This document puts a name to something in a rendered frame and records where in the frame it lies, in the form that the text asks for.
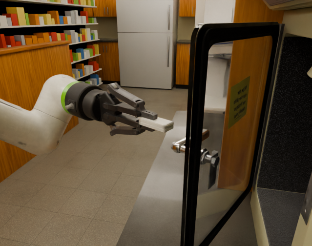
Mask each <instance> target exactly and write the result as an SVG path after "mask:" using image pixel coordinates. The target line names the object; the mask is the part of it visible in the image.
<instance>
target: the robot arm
mask: <svg viewBox="0 0 312 246"><path fill-rule="evenodd" d="M106 87H107V89H108V90H107V91H103V90H102V89H101V88H100V87H99V86H96V85H92V84H88V83H84V82H80V81H77V80H75V79H74V78H73V77H71V76H68V75H55V76H52V77H50V78H49V79H48V80H47V81H46V82H45V83H44V85H43V87H42V90H41V92H40V95H39V97H38V99H37V102H36V104H35V106H34V108H33V109H32V110H31V111H28V110H26V109H23V108H21V107H20V106H17V105H15V104H12V103H10V102H7V101H5V100H3V99H0V140H1V141H4V142H7V143H9V144H12V145H14V146H16V147H19V148H21V149H23V150H25V151H27V152H29V153H31V154H35V155H45V154H48V153H50V152H52V151H54V150H55V149H56V148H57V147H58V145H59V144H60V142H61V139H62V136H63V134H64V132H65V129H66V127H67V125H68V123H69V121H70V119H71V118H72V116H76V117H79V118H81V119H84V120H87V121H92V120H96V121H100V122H104V123H105V124H106V125H109V126H110V128H111V131H110V135H111V136H114V135H116V134H123V135H139V134H141V133H143V132H145V130H148V131H150V132H153V131H155V130H158V131H161V132H164V133H165V132H167V131H169V130H171V129H173V127H174V126H173V125H174V122H173V121H169V120H166V119H162V118H159V117H158V114H157V113H155V112H152V111H148V110H146V109H145V107H144V105H145V101H143V100H142V99H140V98H138V97H136V96H135V95H133V94H131V93H129V92H127V91H126V90H124V89H122V88H121V87H120V86H119V85H118V84H117V83H116V82H115V83H111V84H107V85H106ZM117 98H119V99H120V100H122V101H124V102H122V101H119V100H118V99H117ZM134 116H135V117H134ZM138 117H139V118H138ZM116 122H121V123H124V124H127V125H129V126H121V127H120V125H115V123H116Z"/></svg>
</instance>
